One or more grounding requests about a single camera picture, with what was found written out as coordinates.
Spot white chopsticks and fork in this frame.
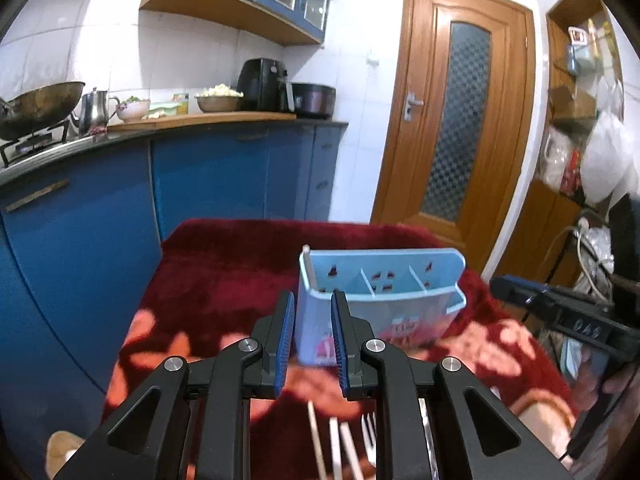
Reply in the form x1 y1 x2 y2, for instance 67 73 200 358
307 402 329 479

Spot dark rice cooker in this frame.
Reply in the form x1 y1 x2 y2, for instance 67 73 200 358
287 83 337 120

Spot steel kettle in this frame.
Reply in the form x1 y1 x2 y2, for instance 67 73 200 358
70 88 121 137

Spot light blue utensil holder box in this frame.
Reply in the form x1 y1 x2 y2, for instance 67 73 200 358
298 247 467 367

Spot white bowl with vegetables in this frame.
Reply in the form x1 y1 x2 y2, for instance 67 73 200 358
116 96 151 125

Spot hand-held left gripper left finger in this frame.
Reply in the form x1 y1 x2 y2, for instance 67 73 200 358
52 290 296 480

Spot gas stove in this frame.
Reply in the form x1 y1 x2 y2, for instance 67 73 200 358
0 120 72 169

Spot wooden cutting board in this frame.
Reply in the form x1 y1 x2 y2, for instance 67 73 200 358
107 111 297 133

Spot cardboard box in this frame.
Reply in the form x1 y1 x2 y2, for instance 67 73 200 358
549 85 597 122

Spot bowl of white food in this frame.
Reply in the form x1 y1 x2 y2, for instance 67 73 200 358
194 84 245 114

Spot metal door handle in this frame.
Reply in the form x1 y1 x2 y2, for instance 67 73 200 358
403 92 425 122

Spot blue and white container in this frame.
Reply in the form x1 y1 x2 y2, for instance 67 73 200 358
566 27 597 77

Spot steel fork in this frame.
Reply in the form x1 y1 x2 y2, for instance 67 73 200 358
360 412 379 462

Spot black air fryer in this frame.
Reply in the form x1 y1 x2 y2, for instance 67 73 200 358
236 58 289 113

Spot white plastic bag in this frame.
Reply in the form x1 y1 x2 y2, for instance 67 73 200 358
579 109 640 207

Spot wooden shelf unit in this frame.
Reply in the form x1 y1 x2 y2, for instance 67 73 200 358
495 0 632 293

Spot wooden door with glass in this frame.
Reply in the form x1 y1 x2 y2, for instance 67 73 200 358
370 0 537 274

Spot light wooden chopstick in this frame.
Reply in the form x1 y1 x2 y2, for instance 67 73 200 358
340 422 365 480
329 417 347 480
302 245 321 294

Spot dark metal wok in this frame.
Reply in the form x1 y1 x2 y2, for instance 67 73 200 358
0 81 86 142

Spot red floral blanket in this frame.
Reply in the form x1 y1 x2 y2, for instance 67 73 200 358
100 217 581 480

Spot red packet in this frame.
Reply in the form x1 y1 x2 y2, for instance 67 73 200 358
560 150 584 197

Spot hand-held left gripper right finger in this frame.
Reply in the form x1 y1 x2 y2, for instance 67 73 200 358
330 290 576 480

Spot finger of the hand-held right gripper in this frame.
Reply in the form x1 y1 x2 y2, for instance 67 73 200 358
489 275 551 328

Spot blue kitchen base cabinet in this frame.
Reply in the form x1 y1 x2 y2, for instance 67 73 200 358
0 120 349 461

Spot white cables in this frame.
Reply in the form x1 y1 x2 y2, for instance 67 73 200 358
574 217 617 297

